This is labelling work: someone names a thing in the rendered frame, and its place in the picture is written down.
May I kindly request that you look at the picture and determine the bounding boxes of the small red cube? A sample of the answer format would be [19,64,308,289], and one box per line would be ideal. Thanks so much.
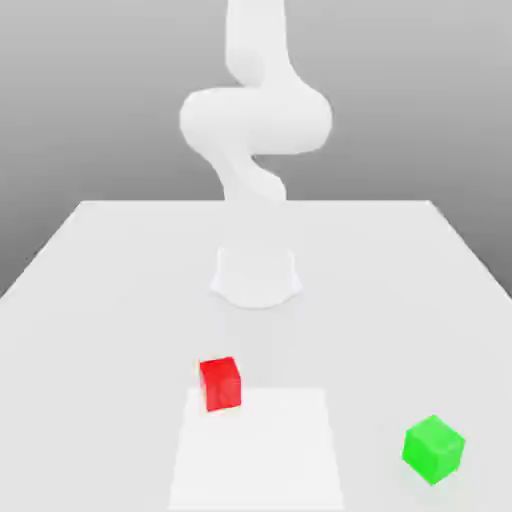
[198,355,243,413]

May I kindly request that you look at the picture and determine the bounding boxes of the small green cube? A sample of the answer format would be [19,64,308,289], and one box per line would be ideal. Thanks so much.
[401,414,467,486]

